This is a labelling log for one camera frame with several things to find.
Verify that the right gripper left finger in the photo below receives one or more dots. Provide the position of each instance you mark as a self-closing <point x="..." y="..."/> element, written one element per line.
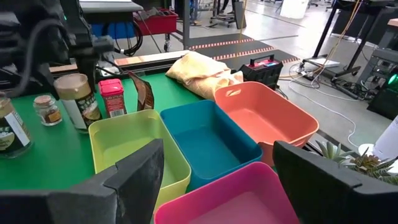
<point x="93" y="202"/>

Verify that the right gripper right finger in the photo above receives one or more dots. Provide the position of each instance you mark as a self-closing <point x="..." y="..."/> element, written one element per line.
<point x="335" y="199"/>

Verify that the small cork-topped glass jar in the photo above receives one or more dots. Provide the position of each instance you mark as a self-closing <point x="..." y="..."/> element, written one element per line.
<point x="46" y="113"/>

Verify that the red-lidded smoked paprika tin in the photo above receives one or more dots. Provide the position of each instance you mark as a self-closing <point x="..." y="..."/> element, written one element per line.
<point x="113" y="102"/>

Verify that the brown spice pouch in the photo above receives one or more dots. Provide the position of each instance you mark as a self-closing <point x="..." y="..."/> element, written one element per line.
<point x="144" y="93"/>

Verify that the brownish succulent plant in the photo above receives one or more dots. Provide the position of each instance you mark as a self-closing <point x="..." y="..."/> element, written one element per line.
<point x="370" y="165"/>

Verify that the green succulent plant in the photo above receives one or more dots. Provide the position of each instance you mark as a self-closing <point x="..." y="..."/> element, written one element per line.
<point x="331" y="151"/>

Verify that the yellow-green plastic bin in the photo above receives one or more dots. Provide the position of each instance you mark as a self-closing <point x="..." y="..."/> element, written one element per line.
<point x="130" y="133"/>

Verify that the pink plastic bin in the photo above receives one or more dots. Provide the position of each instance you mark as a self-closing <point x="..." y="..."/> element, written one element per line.
<point x="233" y="193"/>

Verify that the black device with green light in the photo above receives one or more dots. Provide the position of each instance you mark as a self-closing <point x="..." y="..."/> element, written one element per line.
<point x="384" y="102"/>

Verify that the orange plastic bin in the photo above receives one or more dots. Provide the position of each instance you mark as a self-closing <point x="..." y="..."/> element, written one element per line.
<point x="264" y="118"/>

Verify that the blue plastic bin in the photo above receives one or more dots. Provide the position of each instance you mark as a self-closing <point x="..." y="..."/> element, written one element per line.
<point x="211" y="140"/>

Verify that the grey computer case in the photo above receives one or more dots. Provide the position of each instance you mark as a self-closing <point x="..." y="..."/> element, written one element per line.
<point x="379" y="65"/>

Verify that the black and red power box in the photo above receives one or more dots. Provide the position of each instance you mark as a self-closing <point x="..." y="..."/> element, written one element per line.
<point x="264" y="74"/>

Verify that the beige folded cloth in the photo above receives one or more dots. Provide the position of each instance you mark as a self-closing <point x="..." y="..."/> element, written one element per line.
<point x="199" y="71"/>

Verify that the blue container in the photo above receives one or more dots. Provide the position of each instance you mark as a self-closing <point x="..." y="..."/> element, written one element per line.
<point x="121" y="31"/>

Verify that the black hazard-striped floor mat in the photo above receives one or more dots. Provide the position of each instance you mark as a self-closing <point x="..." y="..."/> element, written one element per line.
<point x="230" y="49"/>

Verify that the red storage bin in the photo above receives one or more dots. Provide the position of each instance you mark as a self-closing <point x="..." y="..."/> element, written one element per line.
<point x="158" y="25"/>

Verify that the white pillar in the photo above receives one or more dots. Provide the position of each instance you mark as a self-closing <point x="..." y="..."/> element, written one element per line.
<point x="293" y="8"/>

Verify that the grey table top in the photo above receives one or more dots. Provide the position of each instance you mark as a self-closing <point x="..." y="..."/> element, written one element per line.
<point x="109" y="7"/>

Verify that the dark upright panel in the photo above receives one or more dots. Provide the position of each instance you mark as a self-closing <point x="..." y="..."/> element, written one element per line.
<point x="240" y="15"/>

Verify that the black table edge rail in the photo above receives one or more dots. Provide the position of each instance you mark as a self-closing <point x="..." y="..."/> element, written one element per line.
<point x="146" y="67"/>

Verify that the black desk frame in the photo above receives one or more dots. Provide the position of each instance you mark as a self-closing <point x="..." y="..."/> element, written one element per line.
<point x="326" y="31"/>

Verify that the grey metal post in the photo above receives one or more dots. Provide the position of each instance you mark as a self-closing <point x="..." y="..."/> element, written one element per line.
<point x="186" y="25"/>

